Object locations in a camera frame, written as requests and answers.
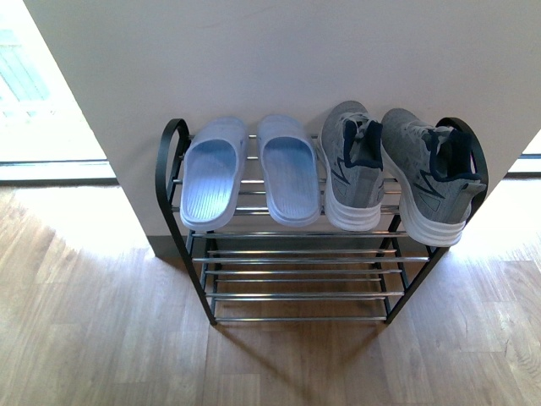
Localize light blue slide sandal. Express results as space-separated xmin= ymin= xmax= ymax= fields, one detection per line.
xmin=257 ymin=114 xmax=320 ymax=228
xmin=180 ymin=117 xmax=249 ymax=232

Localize grey knit sneaker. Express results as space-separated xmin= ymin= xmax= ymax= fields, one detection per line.
xmin=319 ymin=101 xmax=384 ymax=232
xmin=381 ymin=108 xmax=486 ymax=247

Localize black metal shoe rack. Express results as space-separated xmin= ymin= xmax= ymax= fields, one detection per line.
xmin=155 ymin=118 xmax=489 ymax=325

